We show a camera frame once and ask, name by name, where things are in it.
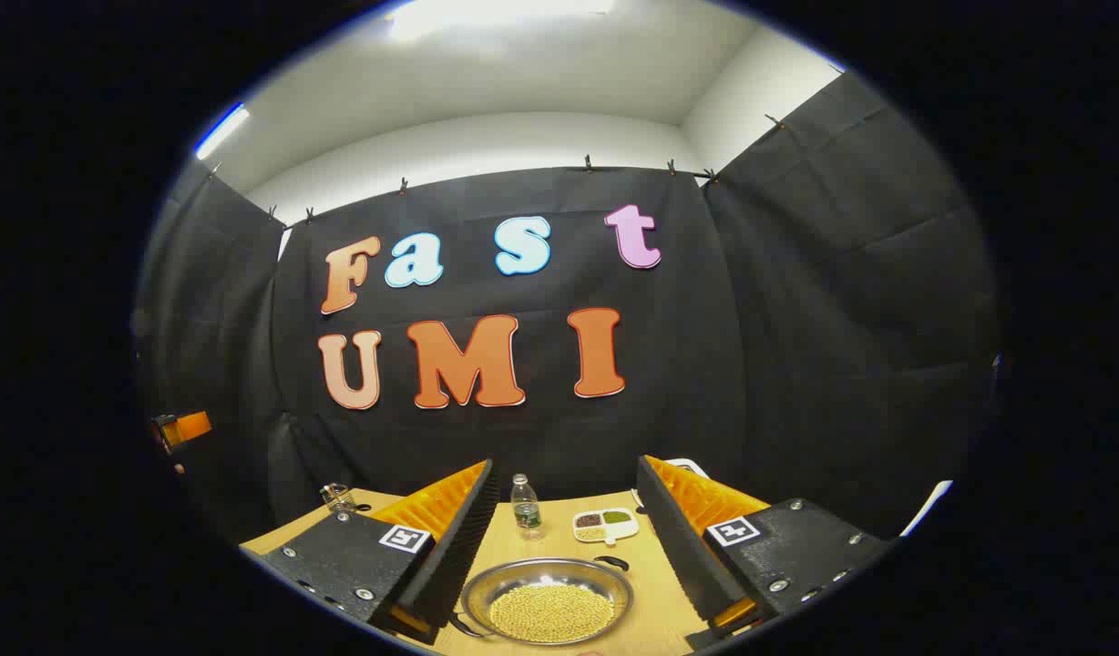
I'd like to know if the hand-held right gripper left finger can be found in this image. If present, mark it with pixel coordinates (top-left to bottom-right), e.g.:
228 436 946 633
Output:
241 458 502 648

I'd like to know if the ceiling light strip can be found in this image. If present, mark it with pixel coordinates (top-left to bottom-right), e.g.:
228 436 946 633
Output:
193 103 251 161

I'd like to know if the white divided dish of beans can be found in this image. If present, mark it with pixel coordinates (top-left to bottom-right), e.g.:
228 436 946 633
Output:
572 507 640 546

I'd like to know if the clear plastic water bottle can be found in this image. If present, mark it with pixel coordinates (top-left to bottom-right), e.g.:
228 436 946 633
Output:
510 473 544 540

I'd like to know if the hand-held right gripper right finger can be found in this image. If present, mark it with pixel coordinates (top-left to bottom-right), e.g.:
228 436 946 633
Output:
634 454 893 650

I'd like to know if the black backdrop cloth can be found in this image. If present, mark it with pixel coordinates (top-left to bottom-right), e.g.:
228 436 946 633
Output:
131 68 1007 548

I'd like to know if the steel pot with black handles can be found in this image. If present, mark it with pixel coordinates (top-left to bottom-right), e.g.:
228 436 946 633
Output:
448 555 635 648

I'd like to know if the pile of soybeans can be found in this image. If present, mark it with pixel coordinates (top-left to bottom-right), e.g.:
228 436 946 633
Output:
488 583 616 644

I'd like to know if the ceiling light panel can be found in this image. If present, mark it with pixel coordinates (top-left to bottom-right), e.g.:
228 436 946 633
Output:
386 0 615 42

